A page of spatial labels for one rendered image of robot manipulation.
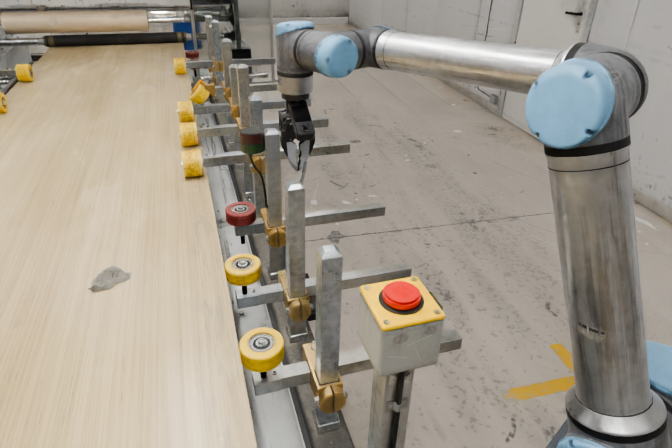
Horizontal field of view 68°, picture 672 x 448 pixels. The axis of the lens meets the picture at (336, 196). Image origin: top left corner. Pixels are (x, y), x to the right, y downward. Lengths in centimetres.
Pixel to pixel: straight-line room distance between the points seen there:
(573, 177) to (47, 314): 96
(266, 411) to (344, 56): 80
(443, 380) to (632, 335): 133
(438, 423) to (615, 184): 138
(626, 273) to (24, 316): 105
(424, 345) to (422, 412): 149
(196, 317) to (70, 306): 25
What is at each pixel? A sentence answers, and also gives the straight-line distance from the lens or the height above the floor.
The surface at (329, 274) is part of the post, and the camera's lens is 80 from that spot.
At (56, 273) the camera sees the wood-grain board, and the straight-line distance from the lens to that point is 123.
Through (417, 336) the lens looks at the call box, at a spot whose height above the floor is 120.
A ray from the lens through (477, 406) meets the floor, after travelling 209.
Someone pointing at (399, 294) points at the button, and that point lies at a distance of 53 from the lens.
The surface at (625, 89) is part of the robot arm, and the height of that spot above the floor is 138.
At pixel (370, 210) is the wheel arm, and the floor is 86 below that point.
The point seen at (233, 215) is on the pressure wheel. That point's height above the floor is 91.
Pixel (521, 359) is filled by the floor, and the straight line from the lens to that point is 232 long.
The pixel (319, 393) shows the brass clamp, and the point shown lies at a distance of 97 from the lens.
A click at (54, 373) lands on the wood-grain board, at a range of 100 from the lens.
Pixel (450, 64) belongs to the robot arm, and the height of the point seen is 134.
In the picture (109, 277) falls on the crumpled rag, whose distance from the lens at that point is 116.
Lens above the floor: 156
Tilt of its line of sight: 28 degrees down
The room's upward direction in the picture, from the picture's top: 2 degrees clockwise
